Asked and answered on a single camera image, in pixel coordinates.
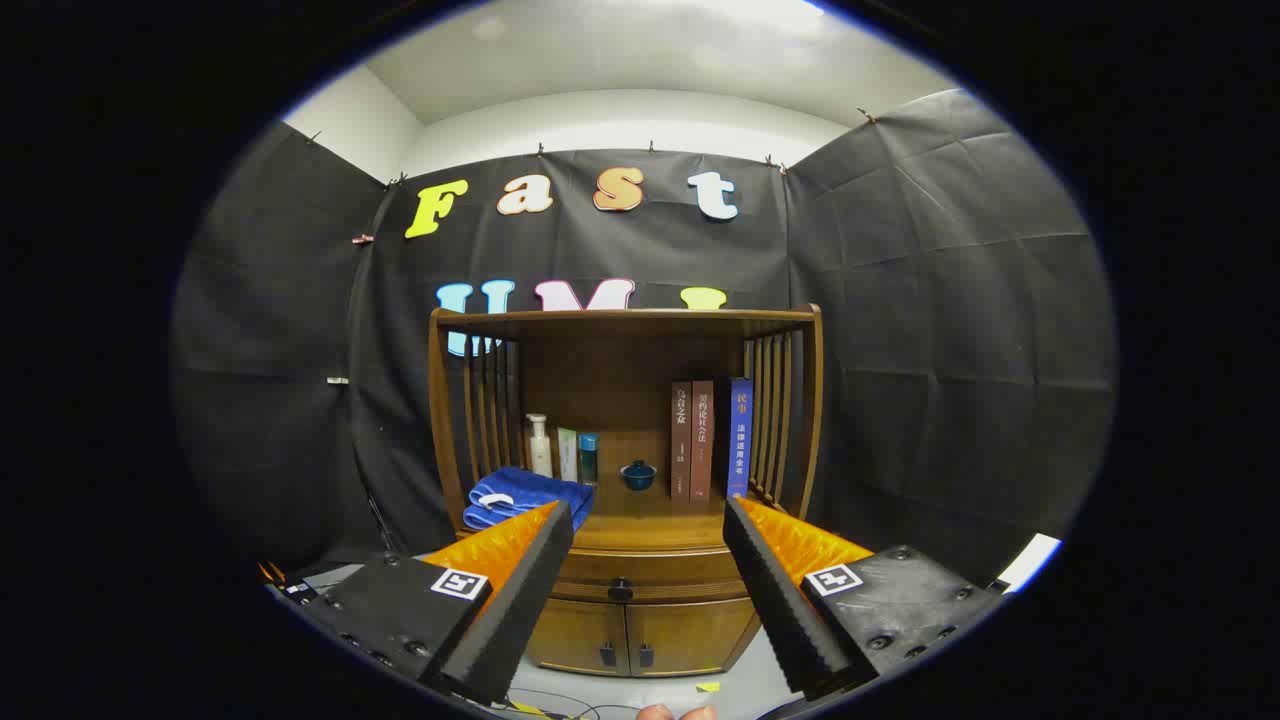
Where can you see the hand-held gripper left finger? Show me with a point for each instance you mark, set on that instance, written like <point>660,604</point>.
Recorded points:
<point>525,590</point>

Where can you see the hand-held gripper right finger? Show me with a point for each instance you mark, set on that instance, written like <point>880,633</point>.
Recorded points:
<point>775,600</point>

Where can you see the black drawer knob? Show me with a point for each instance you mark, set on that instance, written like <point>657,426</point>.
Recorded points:
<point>621,590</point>

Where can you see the wooden cabinet door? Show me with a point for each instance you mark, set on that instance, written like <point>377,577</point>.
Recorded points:
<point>690,635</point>
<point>580,635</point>

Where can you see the wooden countertop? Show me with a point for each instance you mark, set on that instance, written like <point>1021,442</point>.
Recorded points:
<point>640,515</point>

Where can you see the wooden cabinet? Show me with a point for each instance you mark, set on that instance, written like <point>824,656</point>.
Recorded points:
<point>620,360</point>

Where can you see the folded blue towel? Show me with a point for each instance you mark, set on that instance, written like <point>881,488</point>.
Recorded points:
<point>520,490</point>

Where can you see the white pump bottle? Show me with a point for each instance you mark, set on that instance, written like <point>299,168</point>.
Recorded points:
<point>541,455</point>

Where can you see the white green tube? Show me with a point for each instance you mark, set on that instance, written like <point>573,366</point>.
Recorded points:
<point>567,458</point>

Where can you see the teal capped clear bottle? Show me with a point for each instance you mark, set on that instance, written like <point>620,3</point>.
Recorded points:
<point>588,460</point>

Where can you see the blue book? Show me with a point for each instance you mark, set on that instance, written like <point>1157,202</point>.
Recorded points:
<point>740,450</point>

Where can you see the dark blue lidded teacup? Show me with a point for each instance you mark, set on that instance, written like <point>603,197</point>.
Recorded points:
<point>638,477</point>

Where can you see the reddish brown book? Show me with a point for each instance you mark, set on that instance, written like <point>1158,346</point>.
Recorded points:
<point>702,450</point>

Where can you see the dark brown book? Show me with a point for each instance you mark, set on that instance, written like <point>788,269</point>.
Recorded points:
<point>681,450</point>

